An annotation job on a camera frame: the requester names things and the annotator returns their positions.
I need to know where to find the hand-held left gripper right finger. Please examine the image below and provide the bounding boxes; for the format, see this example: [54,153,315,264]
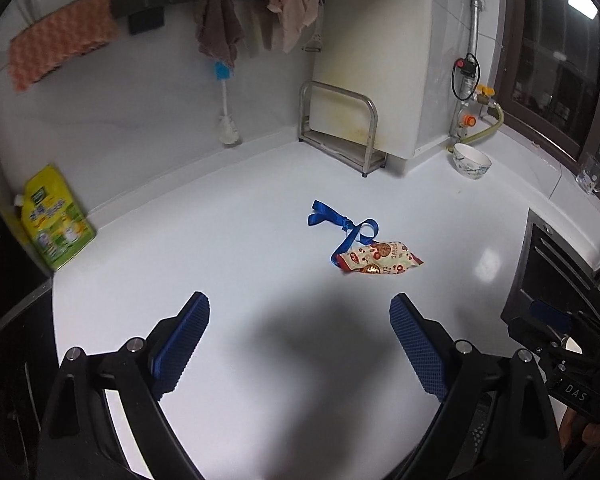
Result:
[389,294,567,480]

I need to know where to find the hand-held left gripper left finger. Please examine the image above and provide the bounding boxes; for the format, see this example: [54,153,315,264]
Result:
[36,291,211,480]

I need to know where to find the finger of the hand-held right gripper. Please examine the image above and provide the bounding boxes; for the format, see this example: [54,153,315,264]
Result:
[501,295,600,367]

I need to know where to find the cream and red snack wrapper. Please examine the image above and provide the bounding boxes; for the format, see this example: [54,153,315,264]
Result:
[336,240,425,277]

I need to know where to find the blue ribbon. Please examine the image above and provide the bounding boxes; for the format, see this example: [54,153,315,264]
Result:
[307,199,379,268]

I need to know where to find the person's right hand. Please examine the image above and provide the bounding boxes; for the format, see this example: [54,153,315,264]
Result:
[559,405,600,467]

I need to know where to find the black sink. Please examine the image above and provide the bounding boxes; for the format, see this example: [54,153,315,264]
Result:
[517,207,600,313]

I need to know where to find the clear glass mug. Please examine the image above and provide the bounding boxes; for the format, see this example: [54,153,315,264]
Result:
[576,152,600,196]

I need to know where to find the white patterned bowl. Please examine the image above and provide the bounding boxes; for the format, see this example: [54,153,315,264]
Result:
[452,142,493,181]

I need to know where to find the black appliance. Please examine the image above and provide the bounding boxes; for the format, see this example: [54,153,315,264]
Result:
[0,170,56,480]

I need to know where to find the green detergent refill pouch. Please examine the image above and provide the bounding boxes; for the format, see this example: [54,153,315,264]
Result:
[14,162,97,272]

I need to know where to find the brass valve with orange knobs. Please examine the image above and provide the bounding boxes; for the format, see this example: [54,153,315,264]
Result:
[459,85,496,129]

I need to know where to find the steel cutting board rack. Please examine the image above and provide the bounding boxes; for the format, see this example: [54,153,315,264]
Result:
[297,80,388,179]

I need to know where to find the red gas shutoff valve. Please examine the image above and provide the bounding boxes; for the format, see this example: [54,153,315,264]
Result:
[452,52,482,98]

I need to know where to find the steel gas pipe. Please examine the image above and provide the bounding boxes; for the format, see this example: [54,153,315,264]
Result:
[462,0,486,102]

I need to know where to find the white cutting board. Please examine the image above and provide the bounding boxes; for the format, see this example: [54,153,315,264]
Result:
[310,0,434,159]

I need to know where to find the brown hanging cloth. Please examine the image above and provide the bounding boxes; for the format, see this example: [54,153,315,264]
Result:
[194,0,246,69]

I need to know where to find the black sponge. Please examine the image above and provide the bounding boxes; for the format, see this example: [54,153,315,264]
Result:
[128,7,166,36]

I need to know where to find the orange textured cloth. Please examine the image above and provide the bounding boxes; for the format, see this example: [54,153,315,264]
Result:
[7,0,122,93]

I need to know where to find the pink hanging cloth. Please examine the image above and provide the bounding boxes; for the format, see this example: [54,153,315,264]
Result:
[266,0,322,54]

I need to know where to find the yellow gas hose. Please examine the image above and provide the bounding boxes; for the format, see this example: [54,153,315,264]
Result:
[447,102,506,154]

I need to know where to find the white bottle brush blue handle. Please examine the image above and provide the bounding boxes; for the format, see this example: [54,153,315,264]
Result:
[212,60,242,148]

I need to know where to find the dark window frame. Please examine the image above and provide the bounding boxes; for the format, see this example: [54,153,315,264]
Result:
[494,0,600,162]

